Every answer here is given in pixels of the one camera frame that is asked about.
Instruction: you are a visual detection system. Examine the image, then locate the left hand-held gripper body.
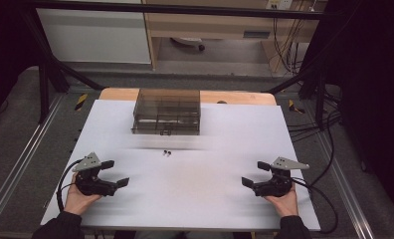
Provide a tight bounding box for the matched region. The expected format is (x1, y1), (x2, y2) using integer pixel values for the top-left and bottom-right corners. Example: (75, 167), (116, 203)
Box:
(71, 151), (118, 197)

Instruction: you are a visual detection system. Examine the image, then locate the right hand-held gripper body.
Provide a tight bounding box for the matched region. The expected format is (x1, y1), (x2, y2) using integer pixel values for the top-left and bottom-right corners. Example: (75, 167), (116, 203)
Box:
(253, 156), (310, 198)

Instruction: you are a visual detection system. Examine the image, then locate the person's left hand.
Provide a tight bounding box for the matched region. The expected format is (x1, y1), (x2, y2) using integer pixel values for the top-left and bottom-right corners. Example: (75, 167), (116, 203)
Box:
(64, 173), (103, 216)

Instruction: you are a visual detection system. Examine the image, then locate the person's right hand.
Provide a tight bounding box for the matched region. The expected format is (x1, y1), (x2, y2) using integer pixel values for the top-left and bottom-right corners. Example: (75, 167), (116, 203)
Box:
(264, 184), (299, 219)

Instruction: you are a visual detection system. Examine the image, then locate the yellow black floor tape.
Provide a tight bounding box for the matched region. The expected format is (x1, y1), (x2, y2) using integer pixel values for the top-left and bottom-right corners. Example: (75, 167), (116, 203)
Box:
(288, 99), (306, 115)
(74, 93), (89, 112)

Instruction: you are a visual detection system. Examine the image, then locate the dark transparent plastic drawer box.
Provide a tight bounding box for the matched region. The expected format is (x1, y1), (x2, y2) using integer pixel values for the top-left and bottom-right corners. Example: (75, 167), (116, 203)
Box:
(130, 88), (202, 136)

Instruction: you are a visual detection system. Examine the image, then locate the white cabinet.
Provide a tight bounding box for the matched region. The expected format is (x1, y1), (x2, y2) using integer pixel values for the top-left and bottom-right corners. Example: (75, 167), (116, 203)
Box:
(36, 7), (152, 65)

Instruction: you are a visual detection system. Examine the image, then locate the black curtain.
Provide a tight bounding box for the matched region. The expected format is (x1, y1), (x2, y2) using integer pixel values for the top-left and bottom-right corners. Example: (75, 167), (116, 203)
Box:
(302, 0), (394, 227)
(0, 0), (44, 124)

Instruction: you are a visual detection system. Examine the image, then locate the office chair base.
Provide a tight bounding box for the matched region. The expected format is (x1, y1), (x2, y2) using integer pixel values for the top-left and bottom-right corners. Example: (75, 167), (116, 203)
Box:
(169, 37), (206, 53)

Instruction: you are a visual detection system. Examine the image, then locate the light wooden desk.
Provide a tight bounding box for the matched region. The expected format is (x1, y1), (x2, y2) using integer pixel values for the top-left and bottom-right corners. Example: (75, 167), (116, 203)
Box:
(141, 0), (328, 72)

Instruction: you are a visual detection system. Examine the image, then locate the white power strip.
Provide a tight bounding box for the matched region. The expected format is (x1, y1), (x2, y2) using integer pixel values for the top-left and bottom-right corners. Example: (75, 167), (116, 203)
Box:
(266, 0), (295, 11)

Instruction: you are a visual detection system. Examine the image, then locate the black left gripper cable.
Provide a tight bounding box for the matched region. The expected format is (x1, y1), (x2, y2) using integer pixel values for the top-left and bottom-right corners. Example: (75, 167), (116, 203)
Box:
(56, 158), (84, 213)

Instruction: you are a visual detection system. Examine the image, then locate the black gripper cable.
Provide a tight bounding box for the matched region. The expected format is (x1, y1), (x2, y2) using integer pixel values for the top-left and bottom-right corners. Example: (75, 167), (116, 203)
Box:
(56, 158), (84, 213)
(292, 176), (339, 235)

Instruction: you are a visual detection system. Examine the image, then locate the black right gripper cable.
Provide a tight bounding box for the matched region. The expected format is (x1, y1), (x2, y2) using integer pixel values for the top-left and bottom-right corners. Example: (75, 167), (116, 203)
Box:
(292, 176), (339, 235)

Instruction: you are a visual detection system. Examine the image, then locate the black floor cables bundle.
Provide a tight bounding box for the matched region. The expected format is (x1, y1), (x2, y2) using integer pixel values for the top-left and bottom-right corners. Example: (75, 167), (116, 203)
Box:
(286, 89), (344, 144)

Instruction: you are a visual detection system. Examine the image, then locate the aluminium floor rail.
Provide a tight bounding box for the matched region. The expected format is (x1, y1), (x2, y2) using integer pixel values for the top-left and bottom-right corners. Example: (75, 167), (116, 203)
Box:
(316, 131), (376, 239)
(0, 94), (66, 231)

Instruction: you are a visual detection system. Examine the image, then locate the hanging cables bundle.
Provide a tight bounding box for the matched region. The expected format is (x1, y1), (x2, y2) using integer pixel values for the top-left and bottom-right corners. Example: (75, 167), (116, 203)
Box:
(272, 15), (306, 75)

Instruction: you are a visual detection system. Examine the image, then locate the black metal frame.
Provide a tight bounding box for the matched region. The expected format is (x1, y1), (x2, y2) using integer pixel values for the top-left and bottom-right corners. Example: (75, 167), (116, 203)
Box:
(19, 0), (333, 124)

